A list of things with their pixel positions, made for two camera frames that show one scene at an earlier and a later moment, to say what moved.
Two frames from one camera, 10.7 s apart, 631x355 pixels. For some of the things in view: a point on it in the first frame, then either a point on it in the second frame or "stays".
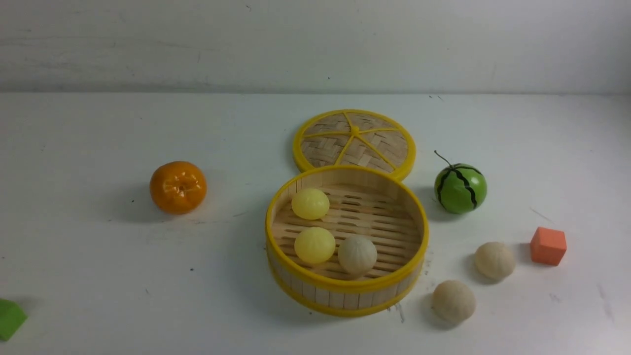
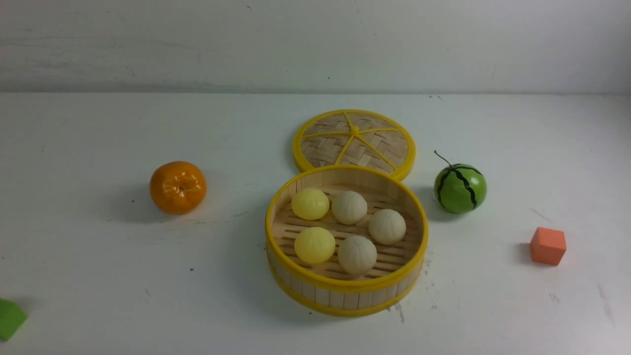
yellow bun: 310,204 stays
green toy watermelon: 459,188 stays
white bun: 453,301 → 349,207
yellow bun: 314,245 stays
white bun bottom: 357,255 stays
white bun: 495,260 → 387,227
